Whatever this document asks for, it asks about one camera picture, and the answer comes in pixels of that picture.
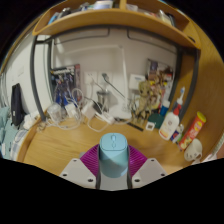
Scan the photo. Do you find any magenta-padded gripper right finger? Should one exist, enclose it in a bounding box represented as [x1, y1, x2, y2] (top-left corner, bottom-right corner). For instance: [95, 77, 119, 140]
[126, 145, 168, 190]

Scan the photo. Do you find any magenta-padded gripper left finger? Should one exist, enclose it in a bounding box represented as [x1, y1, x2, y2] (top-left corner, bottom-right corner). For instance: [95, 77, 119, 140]
[59, 145, 102, 190]

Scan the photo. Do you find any light blue computer mouse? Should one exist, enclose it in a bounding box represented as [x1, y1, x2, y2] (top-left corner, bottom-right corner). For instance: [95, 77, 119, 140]
[98, 132, 130, 178]

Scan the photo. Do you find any small white cube clock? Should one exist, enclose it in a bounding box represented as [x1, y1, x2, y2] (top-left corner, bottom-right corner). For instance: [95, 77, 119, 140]
[145, 121, 156, 132]

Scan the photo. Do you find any small blue red box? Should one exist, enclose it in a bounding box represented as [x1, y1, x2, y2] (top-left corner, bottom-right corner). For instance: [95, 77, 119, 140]
[170, 123, 185, 144]

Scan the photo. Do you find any white mug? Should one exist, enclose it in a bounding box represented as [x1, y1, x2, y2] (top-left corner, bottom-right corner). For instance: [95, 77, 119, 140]
[183, 138, 203, 163]

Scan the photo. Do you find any white pump lotion bottle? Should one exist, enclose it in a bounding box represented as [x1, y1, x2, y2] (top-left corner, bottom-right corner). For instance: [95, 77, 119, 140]
[158, 87, 186, 141]

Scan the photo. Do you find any red yellow snack can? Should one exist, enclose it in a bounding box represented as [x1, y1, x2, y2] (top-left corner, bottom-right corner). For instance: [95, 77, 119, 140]
[177, 111, 207, 152]

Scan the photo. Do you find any white power strip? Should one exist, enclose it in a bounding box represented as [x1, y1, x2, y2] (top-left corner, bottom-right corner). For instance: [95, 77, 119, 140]
[81, 101, 116, 124]

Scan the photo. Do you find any white charger block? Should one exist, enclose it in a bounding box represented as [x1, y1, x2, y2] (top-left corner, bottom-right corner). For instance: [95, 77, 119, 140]
[63, 102, 78, 118]

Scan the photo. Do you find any plaid bedding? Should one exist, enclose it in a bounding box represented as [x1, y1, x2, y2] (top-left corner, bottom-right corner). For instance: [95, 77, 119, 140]
[6, 128, 29, 161]

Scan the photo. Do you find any white tissue pack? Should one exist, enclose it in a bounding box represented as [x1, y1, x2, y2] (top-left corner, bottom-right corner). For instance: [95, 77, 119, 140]
[22, 111, 41, 130]

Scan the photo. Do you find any brown tree figure toy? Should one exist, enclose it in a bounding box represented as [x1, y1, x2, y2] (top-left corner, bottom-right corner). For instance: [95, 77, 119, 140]
[133, 80, 161, 126]

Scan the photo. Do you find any metal pen cup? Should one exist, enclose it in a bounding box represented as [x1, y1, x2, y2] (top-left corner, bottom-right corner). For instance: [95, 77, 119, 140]
[96, 90, 111, 111]

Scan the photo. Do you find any teal cloth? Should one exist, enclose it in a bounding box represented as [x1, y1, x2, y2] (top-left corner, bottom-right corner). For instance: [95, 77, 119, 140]
[0, 106, 11, 158]

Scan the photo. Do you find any colourful picture box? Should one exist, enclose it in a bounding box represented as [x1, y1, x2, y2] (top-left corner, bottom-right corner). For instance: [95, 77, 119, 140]
[146, 59, 174, 98]

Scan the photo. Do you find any wooden shelf unit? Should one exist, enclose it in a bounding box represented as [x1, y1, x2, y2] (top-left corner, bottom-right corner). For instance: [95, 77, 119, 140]
[32, 0, 203, 50]

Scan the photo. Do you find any white cable bundle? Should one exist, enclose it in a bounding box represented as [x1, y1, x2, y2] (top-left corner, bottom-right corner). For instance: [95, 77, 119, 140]
[44, 88, 101, 131]

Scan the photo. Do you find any white wall box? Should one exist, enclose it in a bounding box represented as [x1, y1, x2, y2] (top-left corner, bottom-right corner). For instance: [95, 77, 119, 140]
[129, 73, 146, 90]

